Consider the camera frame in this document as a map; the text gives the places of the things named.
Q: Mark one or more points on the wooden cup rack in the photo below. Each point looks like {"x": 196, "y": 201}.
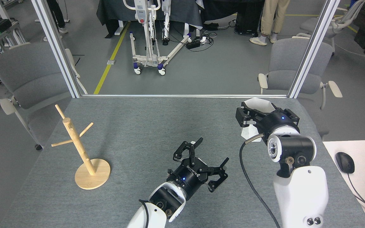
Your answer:
{"x": 74, "y": 136}

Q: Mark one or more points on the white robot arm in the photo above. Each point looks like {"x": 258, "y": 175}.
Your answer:
{"x": 299, "y": 190}
{"x": 152, "y": 215}

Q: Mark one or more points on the person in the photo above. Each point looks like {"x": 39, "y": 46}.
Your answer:
{"x": 57, "y": 15}
{"x": 272, "y": 15}

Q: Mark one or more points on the white mesh office chair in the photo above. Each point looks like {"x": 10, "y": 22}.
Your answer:
{"x": 328, "y": 25}

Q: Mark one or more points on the black power strip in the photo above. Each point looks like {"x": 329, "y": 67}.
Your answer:
{"x": 193, "y": 44}

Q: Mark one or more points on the silver aluminium rail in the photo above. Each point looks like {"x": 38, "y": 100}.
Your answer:
{"x": 182, "y": 95}

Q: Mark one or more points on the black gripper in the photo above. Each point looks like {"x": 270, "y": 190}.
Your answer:
{"x": 277, "y": 122}
{"x": 188, "y": 177}

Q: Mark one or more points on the white hexagonal cup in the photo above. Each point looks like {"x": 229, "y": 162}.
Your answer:
{"x": 260, "y": 104}

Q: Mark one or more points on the table with dark cloth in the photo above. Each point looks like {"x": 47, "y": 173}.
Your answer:
{"x": 116, "y": 12}

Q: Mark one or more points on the silver aluminium post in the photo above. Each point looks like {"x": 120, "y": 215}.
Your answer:
{"x": 312, "y": 50}
{"x": 55, "y": 44}

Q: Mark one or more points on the white stand on wheels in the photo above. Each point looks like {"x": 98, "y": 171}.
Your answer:
{"x": 150, "y": 34}

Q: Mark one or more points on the grey chair with beige armrests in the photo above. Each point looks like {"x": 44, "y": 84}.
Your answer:
{"x": 284, "y": 60}
{"x": 33, "y": 79}

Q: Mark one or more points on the black computer mouse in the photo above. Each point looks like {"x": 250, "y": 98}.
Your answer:
{"x": 344, "y": 162}

